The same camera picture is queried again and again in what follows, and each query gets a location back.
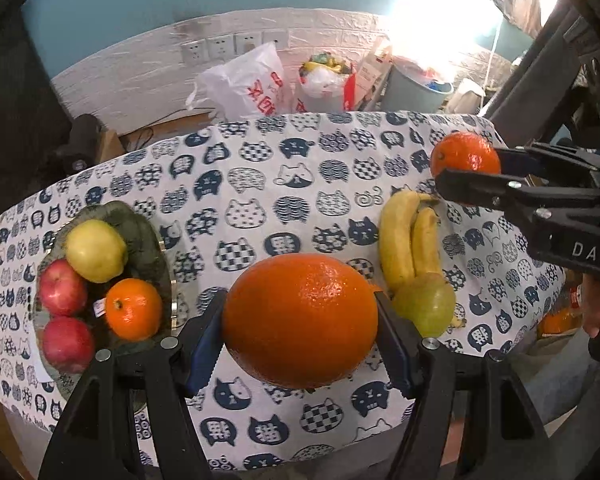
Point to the orange object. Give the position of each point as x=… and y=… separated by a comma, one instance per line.
x=560, y=321

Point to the yellow-green apple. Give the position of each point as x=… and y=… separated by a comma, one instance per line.
x=96, y=250

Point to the long yellow banana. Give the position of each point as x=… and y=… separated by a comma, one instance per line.
x=397, y=240

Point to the white barcode sticker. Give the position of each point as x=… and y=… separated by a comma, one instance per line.
x=100, y=308

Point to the short yellow banana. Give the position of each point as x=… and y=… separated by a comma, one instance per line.
x=425, y=245

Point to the red apple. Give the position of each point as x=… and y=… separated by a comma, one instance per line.
x=62, y=287
x=67, y=342

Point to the black panel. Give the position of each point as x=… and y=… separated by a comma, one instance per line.
x=10, y=110

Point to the red and white paper bag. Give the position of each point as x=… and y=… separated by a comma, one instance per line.
x=325, y=85

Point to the white plastic bag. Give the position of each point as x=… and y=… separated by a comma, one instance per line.
x=245, y=80

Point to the small orange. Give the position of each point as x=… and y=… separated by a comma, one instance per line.
x=133, y=308

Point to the green glass plate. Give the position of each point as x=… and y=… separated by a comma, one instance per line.
x=140, y=230

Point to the white container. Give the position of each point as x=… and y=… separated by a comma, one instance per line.
x=467, y=95

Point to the black round device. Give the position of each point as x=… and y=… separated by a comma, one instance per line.
x=80, y=140

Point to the brown cardboard box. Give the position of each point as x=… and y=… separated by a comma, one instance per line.
x=111, y=145

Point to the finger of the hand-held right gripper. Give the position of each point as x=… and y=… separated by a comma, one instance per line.
x=555, y=162
x=480, y=187

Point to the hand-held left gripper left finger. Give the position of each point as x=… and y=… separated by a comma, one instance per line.
x=202, y=355

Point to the cat print tablecloth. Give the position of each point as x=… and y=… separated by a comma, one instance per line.
x=260, y=185

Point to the grey-blue trash bin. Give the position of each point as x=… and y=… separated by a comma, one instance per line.
x=410, y=92

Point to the green pear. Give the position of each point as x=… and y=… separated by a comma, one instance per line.
x=424, y=304

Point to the grey chair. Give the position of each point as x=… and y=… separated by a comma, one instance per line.
x=540, y=70

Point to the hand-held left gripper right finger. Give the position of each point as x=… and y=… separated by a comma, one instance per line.
x=392, y=350

